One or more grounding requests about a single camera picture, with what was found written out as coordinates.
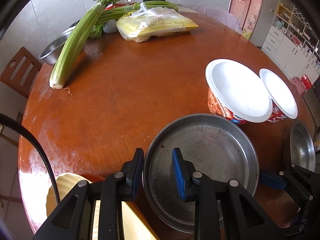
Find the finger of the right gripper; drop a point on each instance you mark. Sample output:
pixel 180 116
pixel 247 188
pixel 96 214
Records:
pixel 271 180

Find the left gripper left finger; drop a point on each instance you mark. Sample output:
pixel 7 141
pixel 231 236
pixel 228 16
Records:
pixel 133 176

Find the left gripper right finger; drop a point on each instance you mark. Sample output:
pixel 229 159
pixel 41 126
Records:
pixel 183 171

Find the small stainless steel bowl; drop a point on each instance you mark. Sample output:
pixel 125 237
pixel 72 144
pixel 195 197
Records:
pixel 298 148

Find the orange bear-shaped plate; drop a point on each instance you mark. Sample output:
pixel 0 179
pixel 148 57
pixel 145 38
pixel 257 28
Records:
pixel 92 177

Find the round metal pan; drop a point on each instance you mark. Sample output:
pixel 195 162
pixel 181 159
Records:
pixel 217 147

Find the yellow shell-shaped plate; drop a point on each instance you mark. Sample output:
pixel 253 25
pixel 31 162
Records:
pixel 135 225

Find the red noodle cup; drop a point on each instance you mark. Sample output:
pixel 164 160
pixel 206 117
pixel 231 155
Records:
pixel 240 90
pixel 283 102

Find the red small stool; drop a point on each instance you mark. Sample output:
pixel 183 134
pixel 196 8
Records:
pixel 306 82

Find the large steel bowl far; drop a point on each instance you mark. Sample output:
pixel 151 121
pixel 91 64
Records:
pixel 52 52

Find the white foam-netted fruit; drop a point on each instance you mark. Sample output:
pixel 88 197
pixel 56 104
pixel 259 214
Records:
pixel 110 27

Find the yellow noodles plastic bag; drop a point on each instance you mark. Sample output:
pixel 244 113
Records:
pixel 140 25

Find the brown slatted wooden chair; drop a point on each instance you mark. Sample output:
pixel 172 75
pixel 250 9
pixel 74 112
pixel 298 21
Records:
pixel 21 71

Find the white shelf cabinet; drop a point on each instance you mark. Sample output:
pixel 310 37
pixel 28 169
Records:
pixel 291 43

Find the large celery bunch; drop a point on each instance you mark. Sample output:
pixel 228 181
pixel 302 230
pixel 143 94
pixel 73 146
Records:
pixel 64 65

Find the purple cloth on chair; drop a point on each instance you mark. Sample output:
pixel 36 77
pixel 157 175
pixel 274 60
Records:
pixel 221 15

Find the pink hello kitty door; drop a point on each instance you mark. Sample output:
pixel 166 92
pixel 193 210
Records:
pixel 247 13

